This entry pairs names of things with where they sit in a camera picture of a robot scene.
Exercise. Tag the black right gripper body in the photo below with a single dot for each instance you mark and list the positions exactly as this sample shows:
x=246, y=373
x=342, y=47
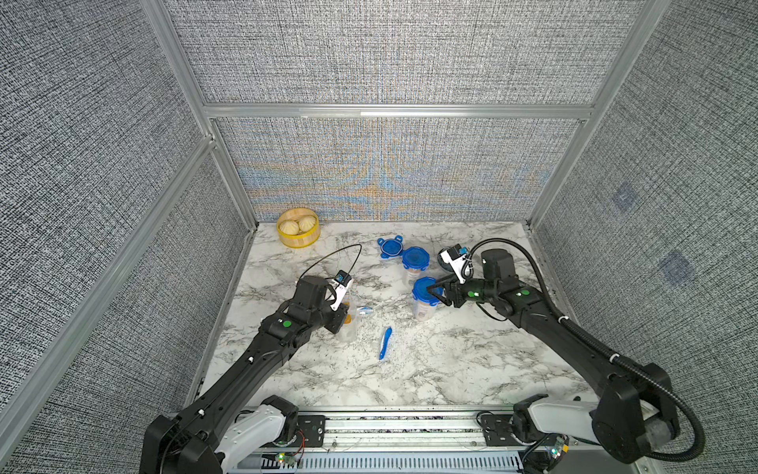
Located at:
x=474, y=290

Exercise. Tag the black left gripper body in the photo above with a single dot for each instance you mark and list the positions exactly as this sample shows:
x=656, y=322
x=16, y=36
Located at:
x=334, y=320

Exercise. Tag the clear plastic container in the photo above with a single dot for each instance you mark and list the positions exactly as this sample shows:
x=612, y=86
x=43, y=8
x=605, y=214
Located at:
x=423, y=311
x=411, y=275
x=348, y=333

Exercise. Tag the blue lid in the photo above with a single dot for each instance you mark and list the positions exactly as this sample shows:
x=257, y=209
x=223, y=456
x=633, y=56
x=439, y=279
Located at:
x=425, y=290
x=415, y=259
x=391, y=248

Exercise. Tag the blue toothbrush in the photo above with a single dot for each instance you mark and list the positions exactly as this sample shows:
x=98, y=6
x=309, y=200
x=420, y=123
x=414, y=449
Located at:
x=385, y=343

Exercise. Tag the blue lid back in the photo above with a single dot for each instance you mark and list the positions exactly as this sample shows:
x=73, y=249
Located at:
x=391, y=248

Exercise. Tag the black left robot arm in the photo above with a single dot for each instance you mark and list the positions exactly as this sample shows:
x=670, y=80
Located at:
x=206, y=437

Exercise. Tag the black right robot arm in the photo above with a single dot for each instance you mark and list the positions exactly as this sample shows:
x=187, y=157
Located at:
x=637, y=413

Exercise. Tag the yellow bamboo steamer basket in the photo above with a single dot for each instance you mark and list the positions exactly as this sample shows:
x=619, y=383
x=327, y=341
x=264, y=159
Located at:
x=302, y=240

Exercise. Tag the right cream dumpling bun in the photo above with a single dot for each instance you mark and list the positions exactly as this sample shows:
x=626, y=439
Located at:
x=306, y=223

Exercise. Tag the cream dumpling bun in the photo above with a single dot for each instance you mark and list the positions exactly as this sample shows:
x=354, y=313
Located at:
x=289, y=227
x=306, y=223

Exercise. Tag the left cream dumpling bun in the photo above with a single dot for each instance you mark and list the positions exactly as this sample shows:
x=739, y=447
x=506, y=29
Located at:
x=289, y=227

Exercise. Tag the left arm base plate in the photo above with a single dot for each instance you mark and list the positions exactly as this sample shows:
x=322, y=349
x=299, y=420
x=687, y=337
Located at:
x=298, y=431

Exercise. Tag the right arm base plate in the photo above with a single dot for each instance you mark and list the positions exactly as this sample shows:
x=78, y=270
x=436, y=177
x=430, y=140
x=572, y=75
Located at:
x=497, y=430

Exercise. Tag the aluminium front rail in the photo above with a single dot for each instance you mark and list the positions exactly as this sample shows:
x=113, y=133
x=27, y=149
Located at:
x=428, y=441

